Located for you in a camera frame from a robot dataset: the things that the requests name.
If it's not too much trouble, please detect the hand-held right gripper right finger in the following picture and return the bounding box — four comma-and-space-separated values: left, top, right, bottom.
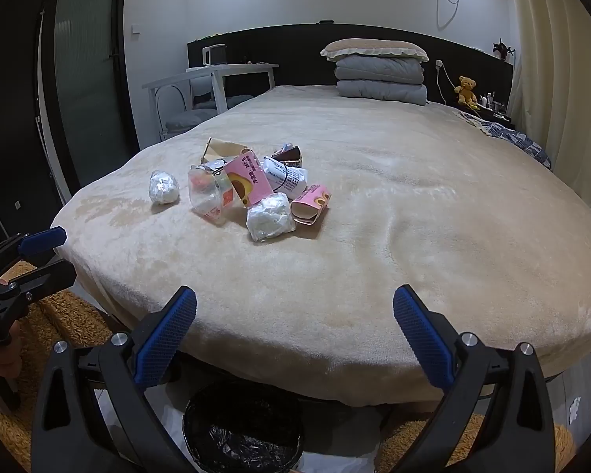
393, 285, 557, 473

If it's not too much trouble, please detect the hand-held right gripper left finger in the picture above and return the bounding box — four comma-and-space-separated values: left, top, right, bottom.
30, 285, 200, 473

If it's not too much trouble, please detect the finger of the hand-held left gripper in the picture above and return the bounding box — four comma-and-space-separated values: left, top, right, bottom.
0, 259, 77, 317
0, 227, 67, 271

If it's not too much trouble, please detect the black lined trash bin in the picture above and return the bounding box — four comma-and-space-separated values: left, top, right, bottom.
182, 385, 306, 471

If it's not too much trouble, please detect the white paper ball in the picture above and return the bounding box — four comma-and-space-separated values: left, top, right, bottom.
149, 170, 180, 206

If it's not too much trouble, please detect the white plastic bag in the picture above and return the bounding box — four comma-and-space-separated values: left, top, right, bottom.
246, 192, 296, 242

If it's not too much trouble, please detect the small pink box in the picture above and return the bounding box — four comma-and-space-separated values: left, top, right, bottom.
290, 183, 332, 225

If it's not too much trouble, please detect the pink avocado print carton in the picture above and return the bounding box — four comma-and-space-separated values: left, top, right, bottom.
224, 154, 271, 208

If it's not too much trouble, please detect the brown paper bag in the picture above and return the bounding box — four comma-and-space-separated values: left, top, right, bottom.
200, 137, 252, 168

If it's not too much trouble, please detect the white printed plastic wrapper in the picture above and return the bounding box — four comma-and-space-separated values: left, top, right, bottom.
262, 155, 309, 195

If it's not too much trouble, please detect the dark brown snack box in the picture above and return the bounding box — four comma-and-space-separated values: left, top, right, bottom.
271, 142, 303, 171

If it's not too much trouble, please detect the person's left hand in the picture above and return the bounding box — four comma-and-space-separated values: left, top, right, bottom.
0, 321, 23, 396

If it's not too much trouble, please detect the white tablecloth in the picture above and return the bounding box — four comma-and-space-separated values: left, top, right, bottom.
49, 84, 591, 407

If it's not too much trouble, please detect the person's right fleece-clad leg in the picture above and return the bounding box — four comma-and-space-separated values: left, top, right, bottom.
374, 411, 574, 473

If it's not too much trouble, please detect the black wardrobe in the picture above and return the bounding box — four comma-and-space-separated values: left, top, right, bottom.
0, 0, 80, 257

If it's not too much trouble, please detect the frosted glass door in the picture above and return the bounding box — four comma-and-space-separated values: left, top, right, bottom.
54, 0, 141, 193

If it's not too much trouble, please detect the white chair with grey cushion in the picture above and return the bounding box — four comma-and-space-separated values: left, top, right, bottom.
165, 76, 254, 131

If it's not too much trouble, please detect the blue patterned cloth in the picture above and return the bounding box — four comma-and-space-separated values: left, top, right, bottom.
460, 108, 552, 171

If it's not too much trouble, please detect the dark nightstand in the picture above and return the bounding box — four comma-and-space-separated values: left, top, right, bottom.
455, 102, 518, 130

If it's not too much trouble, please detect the group of small bottles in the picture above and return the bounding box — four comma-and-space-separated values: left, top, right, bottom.
478, 91, 509, 112

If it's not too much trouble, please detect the brown teddy bear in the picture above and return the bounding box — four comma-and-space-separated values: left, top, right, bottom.
454, 76, 478, 106

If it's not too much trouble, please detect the white desk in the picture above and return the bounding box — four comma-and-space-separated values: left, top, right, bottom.
142, 63, 280, 141

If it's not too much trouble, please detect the folded grey quilt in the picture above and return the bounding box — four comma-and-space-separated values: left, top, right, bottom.
334, 55, 428, 105

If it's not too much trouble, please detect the cream curtain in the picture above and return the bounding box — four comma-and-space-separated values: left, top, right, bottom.
502, 0, 591, 240

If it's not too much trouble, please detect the beige frilled pillow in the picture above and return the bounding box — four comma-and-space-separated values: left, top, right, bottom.
320, 38, 430, 64

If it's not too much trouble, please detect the black headboard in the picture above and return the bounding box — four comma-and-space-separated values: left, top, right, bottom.
187, 23, 515, 109

